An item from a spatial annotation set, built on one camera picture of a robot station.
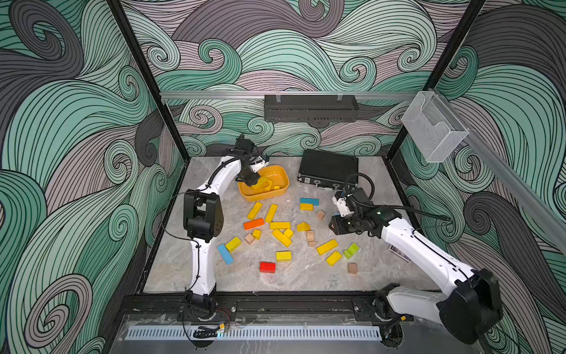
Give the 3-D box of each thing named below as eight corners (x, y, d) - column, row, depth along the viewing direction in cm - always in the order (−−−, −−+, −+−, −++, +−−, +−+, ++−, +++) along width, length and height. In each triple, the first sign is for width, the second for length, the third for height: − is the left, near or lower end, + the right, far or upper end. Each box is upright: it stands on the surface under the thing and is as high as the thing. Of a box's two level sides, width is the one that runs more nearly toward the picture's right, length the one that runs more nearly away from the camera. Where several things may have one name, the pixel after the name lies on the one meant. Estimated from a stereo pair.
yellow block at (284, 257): (276, 262, 86) (275, 259, 84) (276, 253, 88) (276, 251, 86) (292, 262, 86) (292, 259, 84) (291, 253, 88) (292, 251, 86)
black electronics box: (297, 183, 109) (297, 178, 106) (303, 153, 123) (304, 148, 120) (356, 194, 105) (358, 189, 102) (356, 162, 119) (358, 157, 116)
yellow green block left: (226, 247, 90) (224, 245, 87) (236, 238, 92) (235, 235, 90) (231, 253, 88) (230, 251, 86) (242, 243, 91) (241, 241, 89)
